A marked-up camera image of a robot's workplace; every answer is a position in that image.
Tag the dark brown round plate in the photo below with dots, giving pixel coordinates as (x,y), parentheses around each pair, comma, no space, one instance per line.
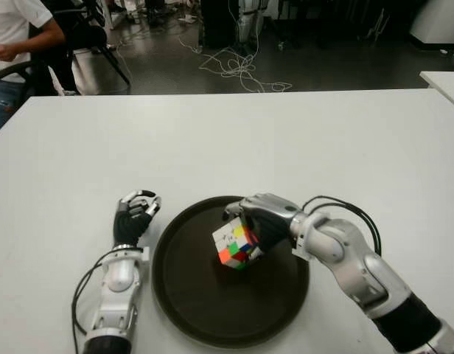
(197,302)

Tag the tall black cabinet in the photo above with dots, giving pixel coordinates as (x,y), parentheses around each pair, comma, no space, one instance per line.
(219,26)

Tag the black armrest office chair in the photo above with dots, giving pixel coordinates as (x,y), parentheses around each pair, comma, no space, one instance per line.
(42,73)

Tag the white cabinet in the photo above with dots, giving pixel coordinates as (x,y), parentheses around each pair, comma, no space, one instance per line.
(440,22)

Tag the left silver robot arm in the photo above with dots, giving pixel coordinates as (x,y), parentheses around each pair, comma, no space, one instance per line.
(116,291)

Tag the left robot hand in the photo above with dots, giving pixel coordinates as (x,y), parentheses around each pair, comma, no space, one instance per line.
(129,228)

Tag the white power strip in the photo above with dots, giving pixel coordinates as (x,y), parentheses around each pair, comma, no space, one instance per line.
(188,18)

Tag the black chair with splayed legs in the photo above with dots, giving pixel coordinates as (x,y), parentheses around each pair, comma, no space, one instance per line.
(87,35)

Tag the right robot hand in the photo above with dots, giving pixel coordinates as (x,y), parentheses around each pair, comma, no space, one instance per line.
(271,221)

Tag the person in white shirt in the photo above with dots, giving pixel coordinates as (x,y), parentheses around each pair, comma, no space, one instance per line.
(13,26)

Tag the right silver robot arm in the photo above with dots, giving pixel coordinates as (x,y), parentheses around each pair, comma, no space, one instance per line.
(359,265)

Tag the neighbouring white table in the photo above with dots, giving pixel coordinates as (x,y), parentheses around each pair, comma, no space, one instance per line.
(448,85)

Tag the multicoloured Rubik's cube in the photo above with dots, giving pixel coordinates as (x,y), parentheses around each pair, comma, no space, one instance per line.
(230,243)

